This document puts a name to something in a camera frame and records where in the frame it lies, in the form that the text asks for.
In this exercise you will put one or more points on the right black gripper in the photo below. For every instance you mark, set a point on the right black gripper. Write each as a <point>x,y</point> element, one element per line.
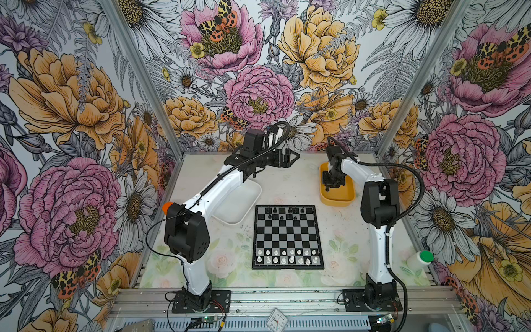
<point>328,182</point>

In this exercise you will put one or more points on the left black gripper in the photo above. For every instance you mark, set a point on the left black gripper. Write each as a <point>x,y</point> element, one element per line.
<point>278,162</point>

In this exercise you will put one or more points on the white plastic tray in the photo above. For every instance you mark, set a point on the white plastic tray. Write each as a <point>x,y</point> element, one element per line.
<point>236,206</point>

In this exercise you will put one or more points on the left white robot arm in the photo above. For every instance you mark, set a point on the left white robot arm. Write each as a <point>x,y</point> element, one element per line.
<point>186,230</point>

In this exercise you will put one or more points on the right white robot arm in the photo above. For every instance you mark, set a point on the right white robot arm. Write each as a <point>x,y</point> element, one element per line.
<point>380,209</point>

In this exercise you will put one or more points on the yellow plastic tray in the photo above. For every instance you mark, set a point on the yellow plastic tray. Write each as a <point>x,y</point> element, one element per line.
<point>340,197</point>

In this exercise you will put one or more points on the black and silver chessboard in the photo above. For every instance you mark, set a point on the black and silver chessboard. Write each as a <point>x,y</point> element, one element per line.
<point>286,237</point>

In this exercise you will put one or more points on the white bottle green cap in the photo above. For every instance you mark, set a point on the white bottle green cap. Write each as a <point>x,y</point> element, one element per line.
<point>420,260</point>

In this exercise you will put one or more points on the small white clock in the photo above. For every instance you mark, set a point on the small white clock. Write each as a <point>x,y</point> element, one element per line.
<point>277,321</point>

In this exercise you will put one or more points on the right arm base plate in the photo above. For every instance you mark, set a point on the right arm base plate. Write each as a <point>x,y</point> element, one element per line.
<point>360,300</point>

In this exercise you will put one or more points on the aluminium front rail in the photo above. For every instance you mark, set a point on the aluminium front rail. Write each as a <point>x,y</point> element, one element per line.
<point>155,303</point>

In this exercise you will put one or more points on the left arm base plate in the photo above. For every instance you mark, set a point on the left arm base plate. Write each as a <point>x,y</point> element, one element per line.
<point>213,301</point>

